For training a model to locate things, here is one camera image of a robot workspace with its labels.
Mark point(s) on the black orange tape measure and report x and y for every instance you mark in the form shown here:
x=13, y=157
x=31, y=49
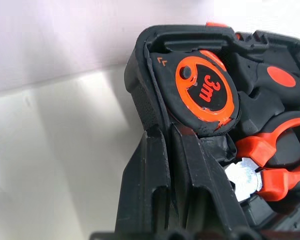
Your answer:
x=205, y=90

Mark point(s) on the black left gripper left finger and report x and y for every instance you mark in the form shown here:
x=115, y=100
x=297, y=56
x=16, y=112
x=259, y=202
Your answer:
x=145, y=187

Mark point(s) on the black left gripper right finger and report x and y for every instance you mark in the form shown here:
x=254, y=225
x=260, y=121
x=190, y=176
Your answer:
x=205, y=200

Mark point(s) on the black tool case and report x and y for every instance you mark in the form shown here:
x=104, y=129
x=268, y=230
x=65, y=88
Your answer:
x=150, y=100

